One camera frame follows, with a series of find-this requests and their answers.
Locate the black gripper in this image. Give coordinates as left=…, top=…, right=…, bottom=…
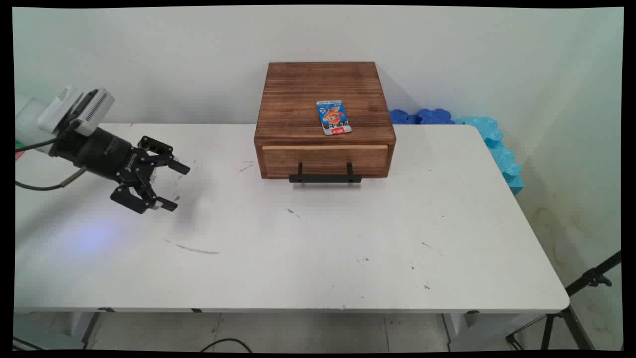
left=50, top=126, right=191, bottom=214

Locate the white table leg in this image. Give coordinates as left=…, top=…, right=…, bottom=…
left=12, top=311, right=106, bottom=350
left=441, top=312, right=547, bottom=352

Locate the blue snack packet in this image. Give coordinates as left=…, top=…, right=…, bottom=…
left=317, top=100, right=352, bottom=135

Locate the brown wooden drawer cabinet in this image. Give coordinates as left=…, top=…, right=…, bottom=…
left=254, top=62, right=397, bottom=179

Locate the dark blue foam piece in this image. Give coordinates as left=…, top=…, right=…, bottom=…
left=417, top=108, right=455, bottom=125
left=389, top=109, right=421, bottom=125

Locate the cyan foam piece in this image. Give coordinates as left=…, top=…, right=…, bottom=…
left=453, top=116, right=524, bottom=195

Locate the black tripod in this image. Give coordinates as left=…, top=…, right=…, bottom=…
left=506, top=250, right=623, bottom=351

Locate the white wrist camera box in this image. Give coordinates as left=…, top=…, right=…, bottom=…
left=37, top=86, right=116, bottom=137

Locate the thick black gripper cable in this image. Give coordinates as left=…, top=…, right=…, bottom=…
left=15, top=167, right=88, bottom=191

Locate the thin black camera cable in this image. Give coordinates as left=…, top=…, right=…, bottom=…
left=15, top=138, right=58, bottom=153

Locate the black floor cable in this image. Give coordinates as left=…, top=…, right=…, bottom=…
left=200, top=338, right=254, bottom=353

